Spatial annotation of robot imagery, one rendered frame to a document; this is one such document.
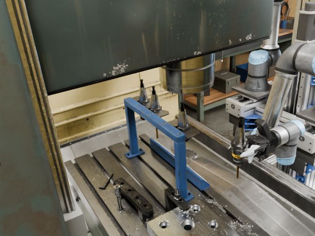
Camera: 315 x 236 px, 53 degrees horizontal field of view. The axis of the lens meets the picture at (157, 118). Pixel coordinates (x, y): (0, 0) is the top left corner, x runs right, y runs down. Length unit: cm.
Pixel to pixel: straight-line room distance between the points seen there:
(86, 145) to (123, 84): 44
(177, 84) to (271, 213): 97
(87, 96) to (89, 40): 131
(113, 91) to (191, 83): 117
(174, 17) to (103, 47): 17
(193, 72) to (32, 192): 55
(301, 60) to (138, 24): 84
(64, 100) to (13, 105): 151
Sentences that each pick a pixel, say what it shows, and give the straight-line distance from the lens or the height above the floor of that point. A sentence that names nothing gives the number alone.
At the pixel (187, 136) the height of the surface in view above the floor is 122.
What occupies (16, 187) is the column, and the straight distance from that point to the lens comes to 45.
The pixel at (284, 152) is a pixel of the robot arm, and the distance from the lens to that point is 145.
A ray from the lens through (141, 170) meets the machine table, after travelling 161.
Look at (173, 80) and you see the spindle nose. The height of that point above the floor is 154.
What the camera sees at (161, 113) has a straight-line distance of 142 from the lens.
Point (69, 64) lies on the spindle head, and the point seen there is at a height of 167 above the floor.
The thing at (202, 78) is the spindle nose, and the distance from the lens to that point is 88.
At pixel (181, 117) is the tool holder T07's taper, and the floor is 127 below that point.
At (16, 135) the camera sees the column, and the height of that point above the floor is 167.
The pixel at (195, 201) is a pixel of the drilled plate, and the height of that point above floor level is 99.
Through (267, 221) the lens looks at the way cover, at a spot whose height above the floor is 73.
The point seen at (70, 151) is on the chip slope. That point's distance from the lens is 199.
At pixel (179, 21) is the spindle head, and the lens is 74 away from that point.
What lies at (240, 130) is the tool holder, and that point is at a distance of 118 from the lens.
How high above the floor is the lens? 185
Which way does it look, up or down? 27 degrees down
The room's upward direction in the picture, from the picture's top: 4 degrees counter-clockwise
